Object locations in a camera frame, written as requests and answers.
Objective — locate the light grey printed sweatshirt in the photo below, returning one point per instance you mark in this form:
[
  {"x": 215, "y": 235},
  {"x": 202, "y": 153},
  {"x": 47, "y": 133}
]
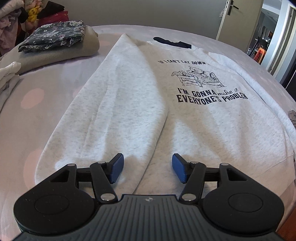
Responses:
[{"x": 129, "y": 104}]

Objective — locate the red plastic bag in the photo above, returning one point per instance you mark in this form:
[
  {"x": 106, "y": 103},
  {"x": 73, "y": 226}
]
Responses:
[{"x": 55, "y": 17}]

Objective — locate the folded beige garment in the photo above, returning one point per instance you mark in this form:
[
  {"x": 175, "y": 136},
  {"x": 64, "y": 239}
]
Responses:
[{"x": 69, "y": 54}]

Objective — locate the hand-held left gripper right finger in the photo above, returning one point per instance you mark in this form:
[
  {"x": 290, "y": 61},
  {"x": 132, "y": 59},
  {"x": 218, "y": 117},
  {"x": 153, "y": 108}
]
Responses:
[{"x": 179, "y": 165}]

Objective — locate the black sliding wardrobe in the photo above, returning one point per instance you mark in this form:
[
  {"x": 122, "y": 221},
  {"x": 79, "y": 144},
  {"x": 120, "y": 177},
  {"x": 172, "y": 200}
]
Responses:
[{"x": 290, "y": 76}]

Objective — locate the purple fleece garment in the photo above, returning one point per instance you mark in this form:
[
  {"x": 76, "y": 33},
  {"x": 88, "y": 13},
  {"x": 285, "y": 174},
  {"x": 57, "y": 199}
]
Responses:
[{"x": 9, "y": 32}]

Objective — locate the yellow plush toy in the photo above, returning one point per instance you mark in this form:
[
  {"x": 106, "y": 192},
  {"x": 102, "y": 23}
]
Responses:
[{"x": 33, "y": 14}]

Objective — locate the cream door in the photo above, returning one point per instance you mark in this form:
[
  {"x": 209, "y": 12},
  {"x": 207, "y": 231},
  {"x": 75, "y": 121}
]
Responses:
[{"x": 242, "y": 20}]

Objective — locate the navy garment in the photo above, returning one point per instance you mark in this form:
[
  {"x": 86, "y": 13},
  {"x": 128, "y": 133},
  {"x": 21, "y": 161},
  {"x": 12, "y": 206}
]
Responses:
[{"x": 171, "y": 43}]

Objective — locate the clear tube of plush toys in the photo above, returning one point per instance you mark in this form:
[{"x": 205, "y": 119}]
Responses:
[{"x": 29, "y": 5}]

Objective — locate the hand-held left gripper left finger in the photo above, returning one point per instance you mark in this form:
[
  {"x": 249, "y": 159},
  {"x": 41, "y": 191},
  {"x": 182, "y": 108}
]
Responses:
[{"x": 116, "y": 165}]

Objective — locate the bed with polka dot sheet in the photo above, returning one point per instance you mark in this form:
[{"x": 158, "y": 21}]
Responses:
[{"x": 46, "y": 97}]

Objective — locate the white garment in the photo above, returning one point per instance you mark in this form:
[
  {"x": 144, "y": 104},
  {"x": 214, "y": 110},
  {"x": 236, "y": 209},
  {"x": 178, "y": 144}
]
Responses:
[{"x": 8, "y": 78}]

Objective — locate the black garment on bag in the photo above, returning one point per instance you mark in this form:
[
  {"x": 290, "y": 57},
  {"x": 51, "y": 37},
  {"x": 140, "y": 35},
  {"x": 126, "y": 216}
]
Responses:
[{"x": 53, "y": 7}]

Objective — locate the folded dark floral cloth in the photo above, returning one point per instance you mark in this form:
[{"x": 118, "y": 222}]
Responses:
[{"x": 53, "y": 34}]

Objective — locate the orange stool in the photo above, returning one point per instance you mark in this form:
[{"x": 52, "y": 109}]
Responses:
[{"x": 259, "y": 54}]

